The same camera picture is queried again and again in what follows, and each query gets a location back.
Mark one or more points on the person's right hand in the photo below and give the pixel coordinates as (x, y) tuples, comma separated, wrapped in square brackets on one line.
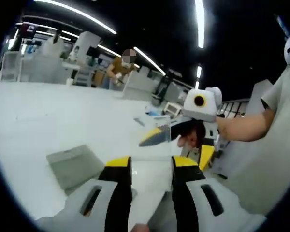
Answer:
[(187, 142)]

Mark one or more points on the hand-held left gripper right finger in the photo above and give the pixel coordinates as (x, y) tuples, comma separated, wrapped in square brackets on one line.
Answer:
[(191, 207)]

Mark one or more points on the grey transparent guide fixture box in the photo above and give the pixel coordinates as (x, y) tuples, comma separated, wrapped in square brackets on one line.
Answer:
[(72, 166)]

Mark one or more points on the person's grey shirt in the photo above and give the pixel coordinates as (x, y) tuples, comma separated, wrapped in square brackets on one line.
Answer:
[(268, 169)]

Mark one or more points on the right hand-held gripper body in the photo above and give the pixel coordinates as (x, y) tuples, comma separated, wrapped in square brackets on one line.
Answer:
[(207, 108)]

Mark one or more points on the person's left hand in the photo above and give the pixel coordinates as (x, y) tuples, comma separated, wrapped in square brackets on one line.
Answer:
[(140, 228)]

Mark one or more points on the small white appliance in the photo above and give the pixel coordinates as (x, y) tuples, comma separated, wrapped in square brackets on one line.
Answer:
[(171, 110)]

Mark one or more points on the grey partition panel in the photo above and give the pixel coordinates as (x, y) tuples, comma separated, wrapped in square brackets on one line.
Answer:
[(140, 82)]

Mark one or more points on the white paper cup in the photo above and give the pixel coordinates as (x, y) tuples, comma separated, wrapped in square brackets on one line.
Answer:
[(69, 81)]

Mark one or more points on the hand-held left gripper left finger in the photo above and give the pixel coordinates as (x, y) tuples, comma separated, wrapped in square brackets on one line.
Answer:
[(118, 193)]

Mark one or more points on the black remote control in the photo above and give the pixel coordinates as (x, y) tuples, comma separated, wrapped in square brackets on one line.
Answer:
[(139, 121)]

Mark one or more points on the blue flat packet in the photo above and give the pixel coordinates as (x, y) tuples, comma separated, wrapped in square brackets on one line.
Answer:
[(154, 113)]

